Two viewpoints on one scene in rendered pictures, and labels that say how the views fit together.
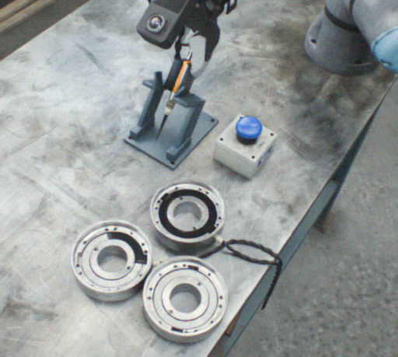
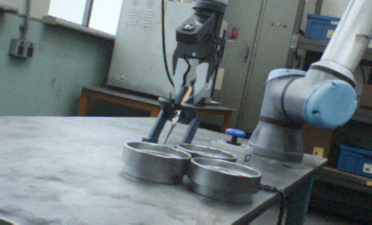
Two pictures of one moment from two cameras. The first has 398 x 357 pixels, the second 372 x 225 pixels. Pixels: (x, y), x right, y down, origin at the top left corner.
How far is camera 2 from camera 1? 0.66 m
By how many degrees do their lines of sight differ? 49
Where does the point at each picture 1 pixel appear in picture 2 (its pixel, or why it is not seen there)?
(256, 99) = not seen: hidden behind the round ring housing
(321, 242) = not seen: outside the picture
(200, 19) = (207, 47)
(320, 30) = (259, 133)
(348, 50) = (282, 140)
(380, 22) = (306, 91)
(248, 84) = not seen: hidden behind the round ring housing
